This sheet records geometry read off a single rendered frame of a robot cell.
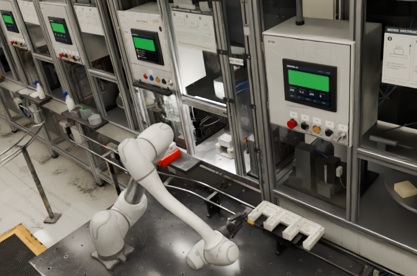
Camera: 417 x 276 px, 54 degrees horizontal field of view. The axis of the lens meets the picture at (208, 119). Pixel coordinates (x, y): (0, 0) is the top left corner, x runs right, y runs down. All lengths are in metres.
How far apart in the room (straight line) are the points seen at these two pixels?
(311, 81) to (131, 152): 0.83
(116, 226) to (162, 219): 0.38
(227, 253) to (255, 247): 0.49
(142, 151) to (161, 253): 0.73
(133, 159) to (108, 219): 0.54
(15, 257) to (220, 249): 2.34
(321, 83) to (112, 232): 1.32
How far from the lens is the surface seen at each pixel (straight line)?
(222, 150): 2.64
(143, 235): 2.54
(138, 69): 2.70
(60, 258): 2.62
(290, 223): 2.17
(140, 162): 1.87
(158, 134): 1.96
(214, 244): 1.88
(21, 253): 3.90
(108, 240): 2.33
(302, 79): 1.79
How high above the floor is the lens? 2.35
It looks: 28 degrees down
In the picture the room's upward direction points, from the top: 9 degrees counter-clockwise
